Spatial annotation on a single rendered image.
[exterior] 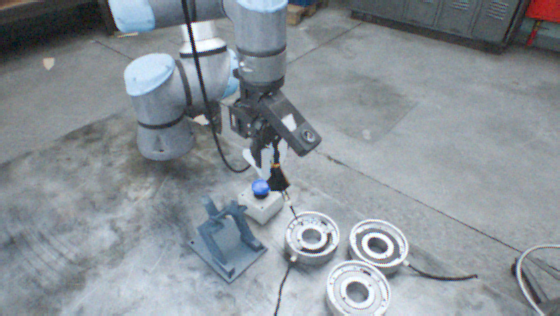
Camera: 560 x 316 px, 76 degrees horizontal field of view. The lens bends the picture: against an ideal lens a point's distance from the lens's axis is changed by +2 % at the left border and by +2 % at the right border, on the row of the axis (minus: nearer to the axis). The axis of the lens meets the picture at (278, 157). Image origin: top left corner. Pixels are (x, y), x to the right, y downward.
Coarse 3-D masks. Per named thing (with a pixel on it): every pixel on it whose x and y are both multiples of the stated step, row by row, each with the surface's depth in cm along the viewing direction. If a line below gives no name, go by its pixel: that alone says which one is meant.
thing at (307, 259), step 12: (300, 216) 72; (312, 216) 72; (324, 216) 71; (288, 228) 70; (300, 228) 70; (312, 228) 70; (336, 228) 69; (288, 240) 67; (300, 240) 68; (324, 240) 68; (336, 240) 67; (288, 252) 67; (300, 252) 64; (324, 252) 64; (312, 264) 67
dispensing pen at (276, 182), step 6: (270, 162) 67; (270, 168) 66; (276, 168) 65; (276, 174) 65; (282, 174) 66; (270, 180) 67; (276, 180) 66; (282, 180) 66; (270, 186) 68; (276, 186) 67; (282, 186) 66; (288, 186) 67; (282, 192) 68; (288, 198) 68; (288, 204) 69
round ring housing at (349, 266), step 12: (348, 264) 63; (360, 264) 63; (336, 276) 62; (372, 276) 62; (348, 288) 63; (360, 288) 62; (372, 288) 60; (384, 288) 60; (348, 300) 59; (372, 300) 59; (384, 300) 59; (336, 312) 57; (384, 312) 57
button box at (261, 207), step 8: (248, 192) 75; (272, 192) 75; (240, 200) 75; (248, 200) 74; (256, 200) 74; (264, 200) 74; (272, 200) 74; (280, 200) 76; (248, 208) 74; (256, 208) 72; (264, 208) 72; (272, 208) 74; (280, 208) 77; (256, 216) 74; (264, 216) 73; (272, 216) 76
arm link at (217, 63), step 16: (208, 32) 82; (208, 48) 82; (224, 48) 85; (192, 64) 83; (208, 64) 83; (224, 64) 86; (192, 80) 83; (208, 80) 85; (224, 80) 86; (192, 96) 85; (208, 96) 87; (224, 96) 90
